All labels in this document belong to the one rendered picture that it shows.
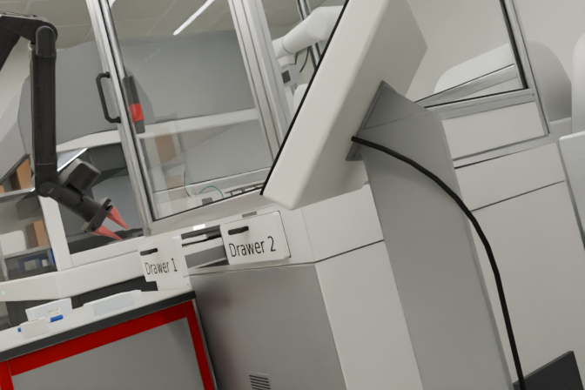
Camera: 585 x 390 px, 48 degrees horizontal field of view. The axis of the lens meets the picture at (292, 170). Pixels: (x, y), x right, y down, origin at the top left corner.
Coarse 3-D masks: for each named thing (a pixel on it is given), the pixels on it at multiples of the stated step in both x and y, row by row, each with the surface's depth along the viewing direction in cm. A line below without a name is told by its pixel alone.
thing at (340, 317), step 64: (384, 256) 156; (512, 256) 179; (576, 256) 194; (256, 320) 173; (320, 320) 147; (384, 320) 153; (512, 320) 175; (576, 320) 189; (256, 384) 179; (320, 384) 152; (384, 384) 150; (576, 384) 182
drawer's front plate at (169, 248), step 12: (168, 240) 175; (156, 252) 184; (168, 252) 177; (180, 252) 172; (144, 264) 194; (156, 264) 186; (168, 264) 178; (180, 264) 172; (156, 276) 188; (168, 276) 180; (180, 276) 173
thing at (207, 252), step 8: (208, 240) 205; (216, 240) 180; (184, 248) 175; (192, 248) 176; (200, 248) 177; (208, 248) 178; (216, 248) 179; (224, 248) 181; (192, 256) 175; (200, 256) 177; (208, 256) 178; (216, 256) 179; (224, 256) 180; (192, 264) 175; (200, 264) 176; (208, 264) 178
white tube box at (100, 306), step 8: (112, 296) 200; (120, 296) 197; (128, 296) 198; (88, 304) 194; (96, 304) 192; (104, 304) 194; (112, 304) 195; (120, 304) 196; (128, 304) 198; (88, 312) 196; (96, 312) 192; (104, 312) 193
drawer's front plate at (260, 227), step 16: (240, 224) 166; (256, 224) 160; (272, 224) 153; (224, 240) 176; (240, 240) 168; (256, 240) 161; (240, 256) 170; (256, 256) 163; (272, 256) 156; (288, 256) 153
